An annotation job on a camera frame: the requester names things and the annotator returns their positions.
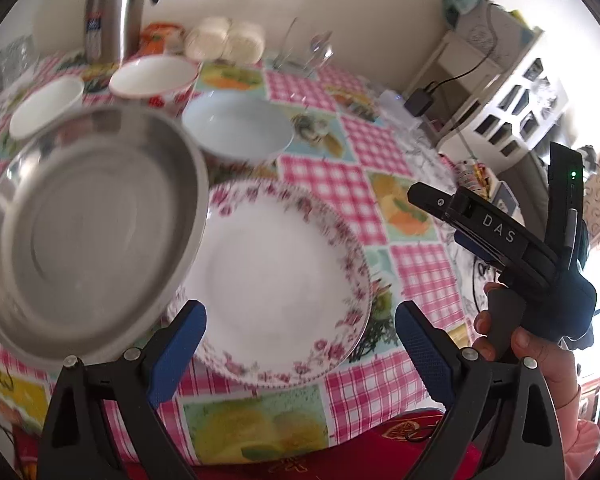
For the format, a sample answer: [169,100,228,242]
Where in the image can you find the colourful snack packets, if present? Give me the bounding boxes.
[455,160,496,197]

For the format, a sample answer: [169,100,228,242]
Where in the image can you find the light blue bowl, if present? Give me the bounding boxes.
[181,91,296,166]

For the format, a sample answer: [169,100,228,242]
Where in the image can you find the bag of white buns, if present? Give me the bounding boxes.
[184,16,265,66]

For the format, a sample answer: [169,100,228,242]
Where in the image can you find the white bowl with red pattern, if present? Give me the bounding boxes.
[109,55,201,110]

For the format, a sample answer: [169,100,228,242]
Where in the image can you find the clear drinking glass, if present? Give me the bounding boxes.
[0,35,35,68]

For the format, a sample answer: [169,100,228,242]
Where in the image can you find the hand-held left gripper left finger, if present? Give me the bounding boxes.
[37,300,208,480]

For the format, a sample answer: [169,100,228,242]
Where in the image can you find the black cable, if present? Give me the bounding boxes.
[425,2,501,96]

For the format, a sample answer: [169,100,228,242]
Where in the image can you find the orange snack packet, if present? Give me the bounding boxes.
[140,21,186,56]

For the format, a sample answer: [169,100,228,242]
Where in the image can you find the person's right hand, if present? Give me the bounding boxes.
[472,281,582,413]

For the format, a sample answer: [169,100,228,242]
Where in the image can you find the white cubby shelf unit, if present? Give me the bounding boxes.
[405,10,571,161]

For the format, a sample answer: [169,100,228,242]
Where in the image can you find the floral rimmed white plate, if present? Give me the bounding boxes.
[172,178,373,388]

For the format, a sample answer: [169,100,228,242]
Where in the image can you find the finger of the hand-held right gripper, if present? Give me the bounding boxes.
[407,182,457,222]
[452,230,505,264]

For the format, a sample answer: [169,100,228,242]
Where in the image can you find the black power adapter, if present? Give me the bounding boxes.
[404,87,433,117]

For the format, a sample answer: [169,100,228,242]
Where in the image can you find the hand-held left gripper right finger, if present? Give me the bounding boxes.
[394,301,566,480]

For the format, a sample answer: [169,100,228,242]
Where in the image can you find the stainless steel thermos jug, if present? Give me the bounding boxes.
[83,0,167,63]

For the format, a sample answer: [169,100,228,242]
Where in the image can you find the small white bowl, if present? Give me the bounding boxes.
[8,76,85,141]

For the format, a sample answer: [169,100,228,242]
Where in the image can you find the teal cloth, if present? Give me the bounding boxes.
[442,0,486,26]

